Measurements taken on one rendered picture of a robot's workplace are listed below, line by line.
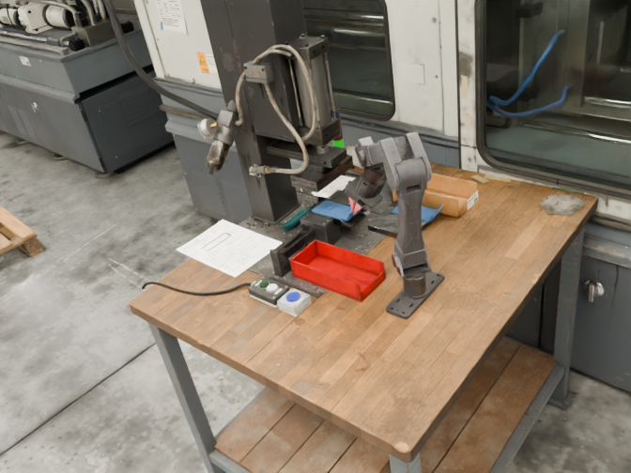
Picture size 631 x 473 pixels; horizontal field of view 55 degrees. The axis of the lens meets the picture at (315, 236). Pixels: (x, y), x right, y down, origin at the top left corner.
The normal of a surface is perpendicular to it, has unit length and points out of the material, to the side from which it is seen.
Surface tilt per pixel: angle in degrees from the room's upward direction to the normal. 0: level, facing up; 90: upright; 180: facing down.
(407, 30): 90
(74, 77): 90
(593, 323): 90
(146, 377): 0
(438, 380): 0
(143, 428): 0
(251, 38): 90
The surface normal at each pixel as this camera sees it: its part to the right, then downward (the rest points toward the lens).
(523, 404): -0.15, -0.83
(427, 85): -0.67, 0.49
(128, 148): 0.73, 0.28
